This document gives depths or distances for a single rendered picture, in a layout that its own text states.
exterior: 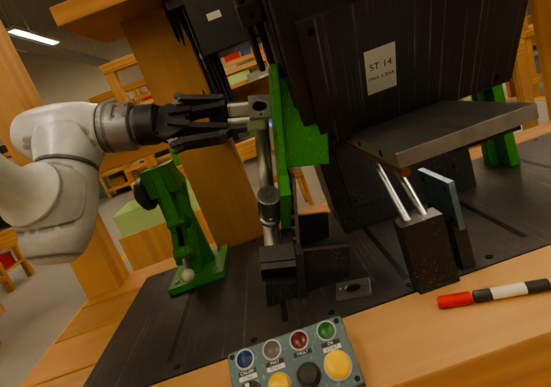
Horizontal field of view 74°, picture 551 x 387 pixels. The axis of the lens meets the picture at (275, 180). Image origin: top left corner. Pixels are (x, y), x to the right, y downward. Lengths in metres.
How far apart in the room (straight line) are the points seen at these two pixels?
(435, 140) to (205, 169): 0.65
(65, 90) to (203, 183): 10.76
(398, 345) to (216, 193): 0.62
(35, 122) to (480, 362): 0.73
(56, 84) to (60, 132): 11.04
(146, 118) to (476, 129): 0.51
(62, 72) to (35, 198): 11.07
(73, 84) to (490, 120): 11.32
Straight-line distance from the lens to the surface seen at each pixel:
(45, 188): 0.63
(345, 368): 0.46
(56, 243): 0.64
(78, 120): 0.71
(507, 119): 0.47
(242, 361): 0.49
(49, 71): 11.81
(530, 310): 0.54
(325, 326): 0.48
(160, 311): 0.83
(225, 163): 0.95
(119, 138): 0.69
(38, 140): 0.72
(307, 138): 0.58
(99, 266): 1.12
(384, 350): 0.51
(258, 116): 0.65
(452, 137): 0.44
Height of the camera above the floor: 1.24
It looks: 13 degrees down
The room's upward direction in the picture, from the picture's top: 20 degrees counter-clockwise
